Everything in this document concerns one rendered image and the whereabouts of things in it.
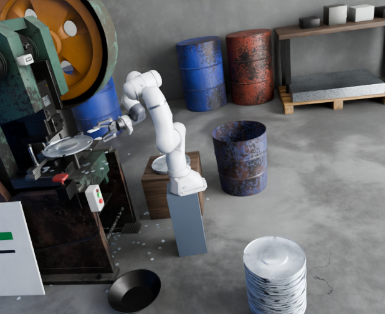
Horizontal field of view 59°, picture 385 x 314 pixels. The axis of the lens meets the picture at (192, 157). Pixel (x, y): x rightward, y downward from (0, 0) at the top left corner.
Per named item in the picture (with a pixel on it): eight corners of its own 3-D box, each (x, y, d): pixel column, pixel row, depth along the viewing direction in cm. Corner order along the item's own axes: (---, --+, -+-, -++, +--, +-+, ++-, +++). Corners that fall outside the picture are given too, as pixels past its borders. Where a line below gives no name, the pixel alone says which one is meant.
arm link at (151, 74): (120, 64, 184) (146, 52, 189) (122, 83, 200) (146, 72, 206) (139, 90, 179) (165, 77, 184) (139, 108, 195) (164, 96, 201)
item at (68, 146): (37, 161, 189) (37, 160, 189) (49, 141, 215) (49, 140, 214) (89, 151, 191) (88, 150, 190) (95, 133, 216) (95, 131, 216)
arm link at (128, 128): (122, 113, 229) (115, 116, 226) (133, 116, 221) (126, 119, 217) (126, 131, 235) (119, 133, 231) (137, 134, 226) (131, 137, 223)
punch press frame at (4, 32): (124, 209, 247) (66, 9, 188) (103, 251, 209) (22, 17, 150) (25, 215, 261) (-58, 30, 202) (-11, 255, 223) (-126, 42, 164)
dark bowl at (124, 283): (167, 277, 203) (166, 268, 200) (157, 321, 177) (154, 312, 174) (120, 278, 209) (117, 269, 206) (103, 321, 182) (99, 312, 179)
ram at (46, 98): (68, 124, 204) (52, 75, 191) (57, 134, 191) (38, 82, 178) (42, 127, 208) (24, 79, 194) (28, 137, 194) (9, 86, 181)
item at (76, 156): (105, 157, 212) (99, 137, 206) (97, 169, 199) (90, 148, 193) (68, 161, 216) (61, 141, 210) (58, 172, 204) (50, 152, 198)
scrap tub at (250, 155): (267, 169, 298) (264, 118, 277) (271, 196, 261) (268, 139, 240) (219, 172, 305) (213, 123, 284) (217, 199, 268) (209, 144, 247)
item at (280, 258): (247, 235, 180) (247, 234, 180) (304, 238, 172) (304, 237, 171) (239, 277, 156) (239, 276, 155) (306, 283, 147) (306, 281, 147)
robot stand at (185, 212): (204, 234, 233) (195, 177, 213) (207, 252, 217) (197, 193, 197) (178, 238, 233) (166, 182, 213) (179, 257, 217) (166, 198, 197)
